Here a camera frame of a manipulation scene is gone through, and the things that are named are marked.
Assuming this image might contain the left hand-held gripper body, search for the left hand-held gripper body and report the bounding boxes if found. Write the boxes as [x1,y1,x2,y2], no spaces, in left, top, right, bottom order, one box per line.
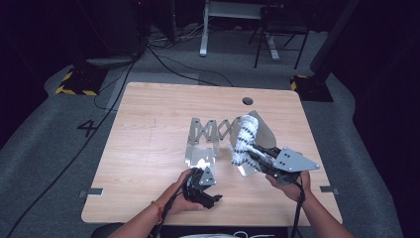
[182,166,218,207]

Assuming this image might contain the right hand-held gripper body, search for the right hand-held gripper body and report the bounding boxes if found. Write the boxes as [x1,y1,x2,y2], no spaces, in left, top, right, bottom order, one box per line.
[261,147,321,185]

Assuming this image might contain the white black striped cloth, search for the white black striped cloth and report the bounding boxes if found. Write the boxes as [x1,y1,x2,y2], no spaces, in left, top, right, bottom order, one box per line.
[231,114,261,169]

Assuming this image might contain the expandable metal divider rack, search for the expandable metal divider rack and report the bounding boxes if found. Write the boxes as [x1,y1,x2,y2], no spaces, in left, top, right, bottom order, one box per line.
[183,109,277,178]

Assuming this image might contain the person's left hand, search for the person's left hand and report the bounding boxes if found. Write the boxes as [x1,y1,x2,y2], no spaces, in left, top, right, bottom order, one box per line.
[160,170,206,216]

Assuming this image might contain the person's right hand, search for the person's right hand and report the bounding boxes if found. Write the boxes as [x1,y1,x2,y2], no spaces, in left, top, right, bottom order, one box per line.
[264,151,312,203]

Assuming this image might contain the person's dark printed clothing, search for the person's dark printed clothing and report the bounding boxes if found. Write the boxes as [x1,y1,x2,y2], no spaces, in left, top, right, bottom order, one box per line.
[90,222,289,238]

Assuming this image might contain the grey tape strip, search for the grey tape strip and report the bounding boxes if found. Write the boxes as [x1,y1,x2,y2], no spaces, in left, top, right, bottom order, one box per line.
[78,187,104,198]
[319,185,340,195]

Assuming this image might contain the black folding chair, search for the black folding chair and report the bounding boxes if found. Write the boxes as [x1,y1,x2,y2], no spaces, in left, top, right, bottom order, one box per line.
[248,3,311,70]

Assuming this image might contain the grey flat stand base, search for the grey flat stand base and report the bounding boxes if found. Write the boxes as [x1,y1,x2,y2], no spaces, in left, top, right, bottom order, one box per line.
[85,57,137,69]

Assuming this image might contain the black yellow striped stand base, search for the black yellow striped stand base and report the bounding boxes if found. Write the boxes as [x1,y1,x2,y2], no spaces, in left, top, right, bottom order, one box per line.
[54,63,108,97]

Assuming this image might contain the left hand-held gripper cable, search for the left hand-held gripper cable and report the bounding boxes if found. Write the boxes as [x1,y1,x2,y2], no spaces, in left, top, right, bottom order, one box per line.
[149,169,196,238]

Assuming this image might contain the hand-held gripper cable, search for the hand-held gripper cable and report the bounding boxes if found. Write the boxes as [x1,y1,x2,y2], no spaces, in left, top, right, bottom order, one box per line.
[289,178,307,238]
[149,169,196,238]

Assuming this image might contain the red string bracelet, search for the red string bracelet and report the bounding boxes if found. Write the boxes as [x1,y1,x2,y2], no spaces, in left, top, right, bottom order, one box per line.
[151,199,164,226]

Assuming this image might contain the right hand-held gripper cable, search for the right hand-held gripper cable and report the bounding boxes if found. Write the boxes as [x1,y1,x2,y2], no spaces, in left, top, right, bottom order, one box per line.
[289,178,307,238]

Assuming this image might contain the black post with striped base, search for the black post with striped base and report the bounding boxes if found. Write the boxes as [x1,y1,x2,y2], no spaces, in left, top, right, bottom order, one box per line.
[290,0,362,103]

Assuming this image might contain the curved black floor cable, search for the curved black floor cable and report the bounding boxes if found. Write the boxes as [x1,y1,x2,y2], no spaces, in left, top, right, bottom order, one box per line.
[146,45,236,88]

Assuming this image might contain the long black floor cable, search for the long black floor cable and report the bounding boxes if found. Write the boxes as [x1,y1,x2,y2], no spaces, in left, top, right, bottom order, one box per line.
[5,43,148,238]

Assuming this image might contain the white desk frame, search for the white desk frame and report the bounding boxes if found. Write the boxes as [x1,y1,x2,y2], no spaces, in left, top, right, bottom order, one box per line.
[199,0,285,61]

